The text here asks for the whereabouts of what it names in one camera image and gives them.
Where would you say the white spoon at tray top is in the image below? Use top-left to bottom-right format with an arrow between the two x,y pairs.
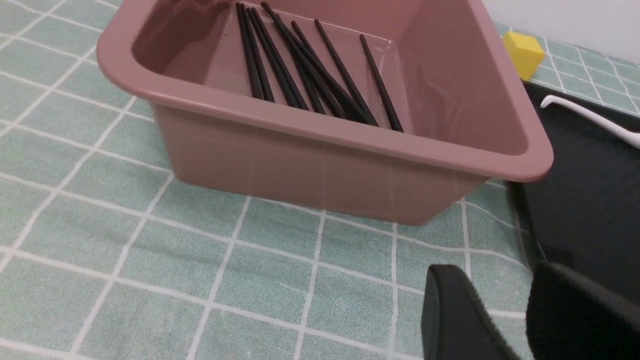
540,95 -> 640,150

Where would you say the black chopstick crossing diagonal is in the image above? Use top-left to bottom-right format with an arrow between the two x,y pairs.
260,1 -> 369,125

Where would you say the black chopstick yellow tip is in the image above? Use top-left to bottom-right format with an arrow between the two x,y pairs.
241,3 -> 275,103
247,7 -> 307,110
248,7 -> 309,111
235,2 -> 264,100
287,28 -> 348,120

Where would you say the black plastic tray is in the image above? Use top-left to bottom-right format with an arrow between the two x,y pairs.
509,82 -> 640,305

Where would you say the pink plastic bin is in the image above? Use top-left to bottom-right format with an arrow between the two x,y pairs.
96,0 -> 554,225

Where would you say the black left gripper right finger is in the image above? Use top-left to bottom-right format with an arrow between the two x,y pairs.
526,262 -> 640,360

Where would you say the yellow cube block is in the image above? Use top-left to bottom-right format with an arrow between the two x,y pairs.
502,30 -> 546,81

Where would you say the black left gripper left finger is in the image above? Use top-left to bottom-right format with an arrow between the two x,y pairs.
421,264 -> 520,360

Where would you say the green checkered tablecloth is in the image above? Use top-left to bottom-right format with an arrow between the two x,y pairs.
0,0 -> 640,360

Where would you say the black chopstick yellow tip leftmost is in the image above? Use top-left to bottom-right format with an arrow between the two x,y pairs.
235,2 -> 264,100

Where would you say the black chopstick on tray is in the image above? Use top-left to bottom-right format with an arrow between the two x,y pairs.
359,34 -> 404,133

